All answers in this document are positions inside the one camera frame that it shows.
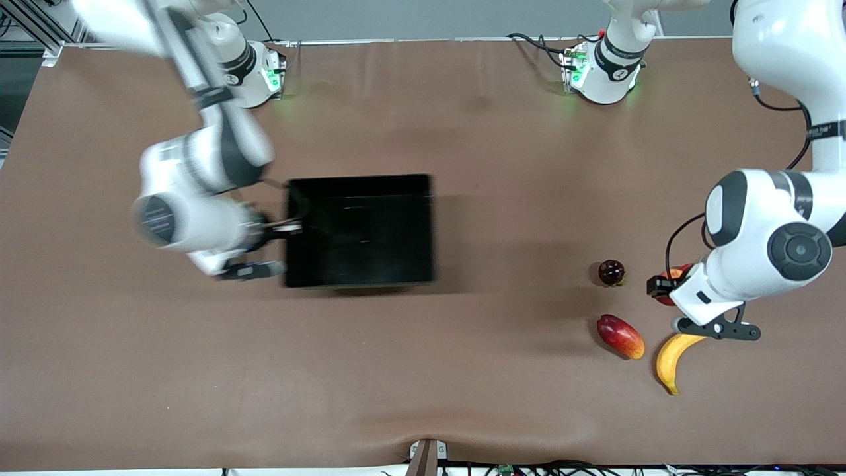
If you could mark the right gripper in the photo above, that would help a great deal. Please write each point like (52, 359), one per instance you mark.
(262, 228)

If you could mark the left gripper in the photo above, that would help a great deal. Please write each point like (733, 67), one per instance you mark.
(661, 285)

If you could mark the red apple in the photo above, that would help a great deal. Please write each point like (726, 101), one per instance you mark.
(664, 299)

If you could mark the yellow banana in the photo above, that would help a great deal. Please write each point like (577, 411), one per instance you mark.
(669, 363)

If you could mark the black plastic box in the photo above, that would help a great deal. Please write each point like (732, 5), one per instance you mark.
(363, 231)

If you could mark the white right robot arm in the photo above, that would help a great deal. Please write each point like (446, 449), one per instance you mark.
(231, 152)

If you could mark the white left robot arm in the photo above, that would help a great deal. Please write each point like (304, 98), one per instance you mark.
(780, 218)

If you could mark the red orange mango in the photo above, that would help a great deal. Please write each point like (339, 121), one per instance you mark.
(620, 336)

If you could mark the dark red round fruit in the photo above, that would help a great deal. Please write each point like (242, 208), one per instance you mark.
(611, 272)

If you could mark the brown table cover sheet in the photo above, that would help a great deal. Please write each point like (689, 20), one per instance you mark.
(462, 370)

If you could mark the small green circuit board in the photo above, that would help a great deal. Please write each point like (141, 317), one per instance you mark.
(506, 470)

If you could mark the metal table edge clamp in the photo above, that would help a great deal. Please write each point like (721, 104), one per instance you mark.
(426, 459)

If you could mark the aluminium frame structure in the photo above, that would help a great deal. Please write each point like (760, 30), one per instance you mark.
(51, 47)

